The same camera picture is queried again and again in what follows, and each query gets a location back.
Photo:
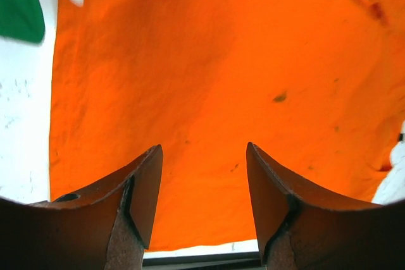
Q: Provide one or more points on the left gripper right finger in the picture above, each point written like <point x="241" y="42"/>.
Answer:
<point x="301" y="225"/>

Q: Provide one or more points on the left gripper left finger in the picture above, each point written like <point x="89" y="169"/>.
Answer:
<point x="105" y="225"/>

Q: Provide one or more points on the orange t shirt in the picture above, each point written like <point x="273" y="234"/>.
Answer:
<point x="317" y="84"/>

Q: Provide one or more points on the green t shirt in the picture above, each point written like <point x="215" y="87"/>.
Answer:
<point x="22" y="20"/>

